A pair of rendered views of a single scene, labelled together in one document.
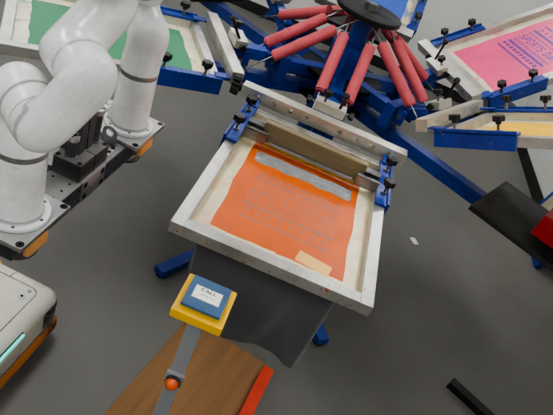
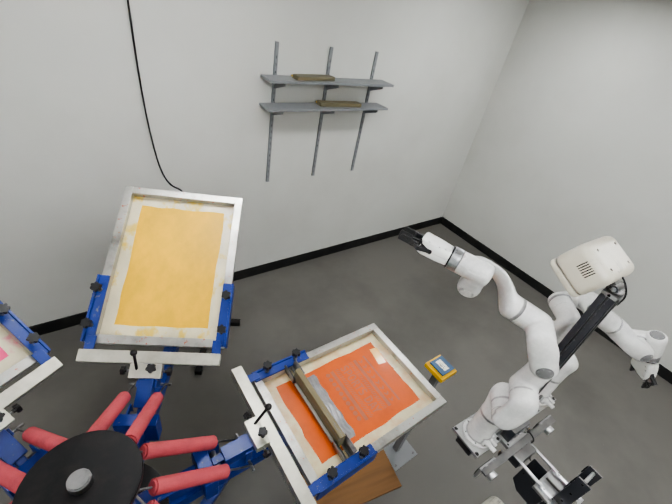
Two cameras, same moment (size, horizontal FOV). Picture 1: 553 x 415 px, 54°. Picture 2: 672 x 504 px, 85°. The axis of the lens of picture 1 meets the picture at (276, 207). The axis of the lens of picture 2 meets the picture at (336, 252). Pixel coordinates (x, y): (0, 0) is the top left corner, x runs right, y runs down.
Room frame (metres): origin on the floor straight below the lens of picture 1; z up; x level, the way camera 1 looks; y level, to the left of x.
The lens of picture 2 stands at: (2.34, 0.63, 2.56)
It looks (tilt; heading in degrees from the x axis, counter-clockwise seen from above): 35 degrees down; 229
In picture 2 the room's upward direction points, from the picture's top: 12 degrees clockwise
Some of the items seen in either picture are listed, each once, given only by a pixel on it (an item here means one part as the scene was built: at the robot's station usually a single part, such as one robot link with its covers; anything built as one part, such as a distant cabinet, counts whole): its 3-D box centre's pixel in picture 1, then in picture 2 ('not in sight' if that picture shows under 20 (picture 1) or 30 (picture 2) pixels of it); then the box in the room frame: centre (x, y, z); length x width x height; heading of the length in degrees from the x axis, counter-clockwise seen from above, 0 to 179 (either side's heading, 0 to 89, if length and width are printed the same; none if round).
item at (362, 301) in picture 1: (298, 192); (350, 391); (1.46, -0.04, 0.97); 0.79 x 0.58 x 0.04; 1
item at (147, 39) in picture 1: (144, 40); (500, 404); (1.19, 0.45, 1.37); 0.13 x 0.10 x 0.16; 36
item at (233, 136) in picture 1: (239, 126); (345, 470); (1.70, 0.24, 0.98); 0.30 x 0.05 x 0.07; 1
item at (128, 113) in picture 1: (128, 96); (487, 427); (1.18, 0.46, 1.21); 0.16 x 0.13 x 0.15; 87
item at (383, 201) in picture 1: (381, 187); (280, 368); (1.71, -0.32, 0.98); 0.30 x 0.05 x 0.07; 1
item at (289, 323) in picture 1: (253, 300); not in sight; (1.17, -0.05, 0.74); 0.45 x 0.03 x 0.43; 91
